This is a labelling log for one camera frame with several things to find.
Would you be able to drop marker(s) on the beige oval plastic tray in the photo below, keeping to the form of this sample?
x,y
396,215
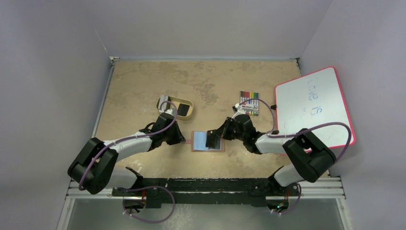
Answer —
x,y
184,107

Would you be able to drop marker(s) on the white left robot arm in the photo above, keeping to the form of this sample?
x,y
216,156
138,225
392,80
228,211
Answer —
x,y
93,167

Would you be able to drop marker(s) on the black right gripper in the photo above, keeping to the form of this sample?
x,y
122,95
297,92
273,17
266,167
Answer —
x,y
224,132

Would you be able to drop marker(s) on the pink framed whiteboard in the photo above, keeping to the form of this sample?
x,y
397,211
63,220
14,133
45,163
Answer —
x,y
314,99

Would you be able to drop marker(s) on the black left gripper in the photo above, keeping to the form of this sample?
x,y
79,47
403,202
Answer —
x,y
178,138

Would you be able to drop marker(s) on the aluminium frame rail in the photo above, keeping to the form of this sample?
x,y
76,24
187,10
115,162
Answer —
x,y
323,188

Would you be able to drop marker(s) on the pink leather card holder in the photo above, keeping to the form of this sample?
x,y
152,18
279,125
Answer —
x,y
203,141

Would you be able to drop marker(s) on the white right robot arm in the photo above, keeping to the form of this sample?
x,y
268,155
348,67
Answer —
x,y
309,156

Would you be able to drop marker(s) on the pack of coloured markers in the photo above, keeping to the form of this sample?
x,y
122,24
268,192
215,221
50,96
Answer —
x,y
249,102

